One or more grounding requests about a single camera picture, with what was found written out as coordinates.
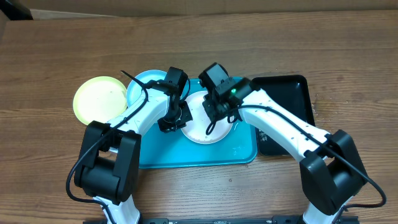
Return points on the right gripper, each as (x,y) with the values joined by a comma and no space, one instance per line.
(214,109)

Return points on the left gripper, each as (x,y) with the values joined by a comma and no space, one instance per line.
(165,127)

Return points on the white pink-rimmed plate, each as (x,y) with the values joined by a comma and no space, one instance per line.
(195,129)

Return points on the light blue plate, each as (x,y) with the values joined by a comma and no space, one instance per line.
(134,90)

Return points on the yellow-green plate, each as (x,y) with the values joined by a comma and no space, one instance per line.
(99,99)

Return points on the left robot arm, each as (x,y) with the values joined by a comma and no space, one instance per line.
(107,167)

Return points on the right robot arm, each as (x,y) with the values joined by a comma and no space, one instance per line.
(331,170)

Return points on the teal plastic tray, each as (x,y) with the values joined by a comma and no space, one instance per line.
(170,150)

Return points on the black rectangular water tray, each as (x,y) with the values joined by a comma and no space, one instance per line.
(291,92)

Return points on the black corner object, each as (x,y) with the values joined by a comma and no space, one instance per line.
(15,11)

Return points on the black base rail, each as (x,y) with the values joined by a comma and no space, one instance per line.
(280,219)

